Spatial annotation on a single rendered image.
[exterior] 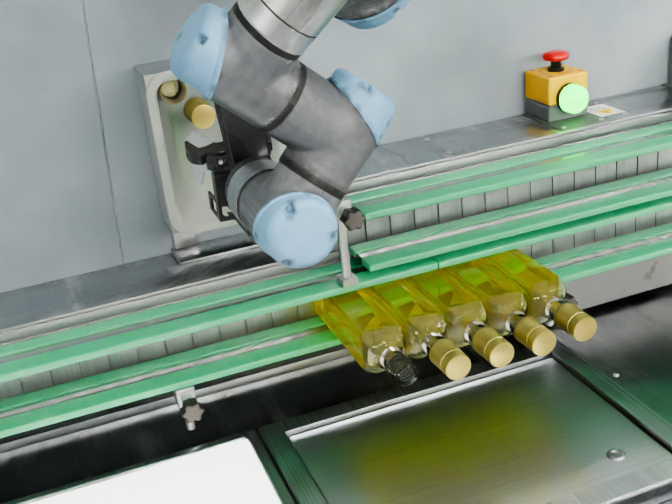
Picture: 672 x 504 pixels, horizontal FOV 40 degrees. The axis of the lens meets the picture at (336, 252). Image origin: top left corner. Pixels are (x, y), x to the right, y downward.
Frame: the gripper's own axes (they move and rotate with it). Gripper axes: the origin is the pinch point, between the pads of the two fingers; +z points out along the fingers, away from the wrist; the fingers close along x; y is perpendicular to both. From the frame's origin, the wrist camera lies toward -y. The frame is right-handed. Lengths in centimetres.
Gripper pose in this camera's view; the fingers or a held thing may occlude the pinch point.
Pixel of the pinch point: (213, 130)
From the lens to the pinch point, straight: 121.2
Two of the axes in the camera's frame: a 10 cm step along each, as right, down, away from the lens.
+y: 0.8, 9.2, 3.9
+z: -3.5, -3.4, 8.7
